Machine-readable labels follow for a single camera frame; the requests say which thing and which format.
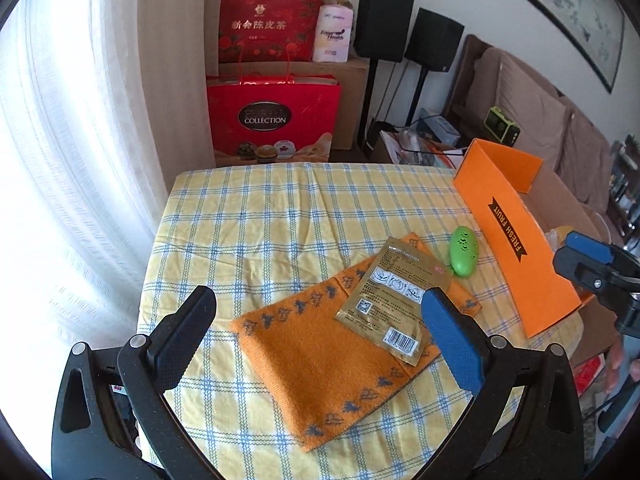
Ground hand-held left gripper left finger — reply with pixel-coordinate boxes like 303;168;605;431
50;285;221;480

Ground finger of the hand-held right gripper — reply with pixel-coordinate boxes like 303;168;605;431
565;230;615;266
552;246;622;302

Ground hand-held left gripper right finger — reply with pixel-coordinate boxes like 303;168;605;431
419;287;586;480

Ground gold sachet packet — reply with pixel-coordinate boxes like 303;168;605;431
335;236;453;366

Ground orange cardboard box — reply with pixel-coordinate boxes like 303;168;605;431
452;138;596;338

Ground green egg-shaped case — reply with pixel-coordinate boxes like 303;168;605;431
446;226;480;278

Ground orange towel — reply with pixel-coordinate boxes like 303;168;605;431
231;232;481;453

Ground person's right hand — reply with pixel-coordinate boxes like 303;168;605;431
604;335;640;403

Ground large open cardboard box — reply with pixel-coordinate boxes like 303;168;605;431
570;292;623;368

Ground dark display shelf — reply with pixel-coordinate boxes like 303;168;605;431
607;135;640;246

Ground brown sofa cushion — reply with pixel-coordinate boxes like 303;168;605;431
557;97;613;206
497;52;573;176

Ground red box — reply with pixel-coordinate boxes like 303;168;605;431
572;355;608;396

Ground yellow plaid tablecloth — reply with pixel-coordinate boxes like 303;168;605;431
135;162;586;466

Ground green and black device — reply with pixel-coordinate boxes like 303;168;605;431
484;106;521;146

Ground grey box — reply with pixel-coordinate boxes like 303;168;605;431
417;116;461;143

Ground stack of papers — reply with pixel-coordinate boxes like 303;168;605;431
379;130;468;168

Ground brown sofa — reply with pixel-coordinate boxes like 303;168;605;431
445;34;640;241

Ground white sheer curtain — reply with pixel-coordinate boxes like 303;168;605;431
0;0;217;441

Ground black speaker stand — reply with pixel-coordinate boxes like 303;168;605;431
407;67;429;127
357;60;379;149

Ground framed ink painting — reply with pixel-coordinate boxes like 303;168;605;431
475;0;626;95

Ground red gift bag oval label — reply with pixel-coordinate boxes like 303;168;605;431
206;40;342;166

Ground brown cardboard box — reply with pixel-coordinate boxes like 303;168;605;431
217;57;371;152

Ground black speaker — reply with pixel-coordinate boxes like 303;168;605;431
404;8;465;73
356;0;415;63

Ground white tissue pack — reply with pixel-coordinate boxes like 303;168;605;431
312;4;353;63

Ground red floral gift bag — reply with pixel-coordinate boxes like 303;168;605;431
219;0;325;64

